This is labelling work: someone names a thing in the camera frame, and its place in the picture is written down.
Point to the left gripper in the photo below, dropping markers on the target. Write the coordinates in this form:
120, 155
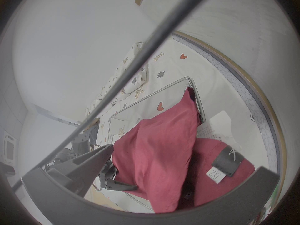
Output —
109, 173

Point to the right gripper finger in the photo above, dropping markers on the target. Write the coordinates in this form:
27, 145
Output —
89, 167

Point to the grey garment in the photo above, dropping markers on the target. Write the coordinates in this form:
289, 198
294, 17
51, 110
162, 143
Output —
95, 133

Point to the white printed quilt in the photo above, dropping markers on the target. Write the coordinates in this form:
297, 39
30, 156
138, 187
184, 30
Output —
131, 78

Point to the white ceiling air conditioner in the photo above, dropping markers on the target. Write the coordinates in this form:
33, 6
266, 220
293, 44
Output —
9, 148

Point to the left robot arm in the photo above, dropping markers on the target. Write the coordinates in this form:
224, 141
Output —
78, 144

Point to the bed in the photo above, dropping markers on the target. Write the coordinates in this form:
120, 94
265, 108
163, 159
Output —
178, 78

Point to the red shirt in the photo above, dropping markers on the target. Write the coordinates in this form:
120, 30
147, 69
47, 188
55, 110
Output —
164, 149

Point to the clear plastic box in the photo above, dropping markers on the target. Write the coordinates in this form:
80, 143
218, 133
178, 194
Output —
152, 97

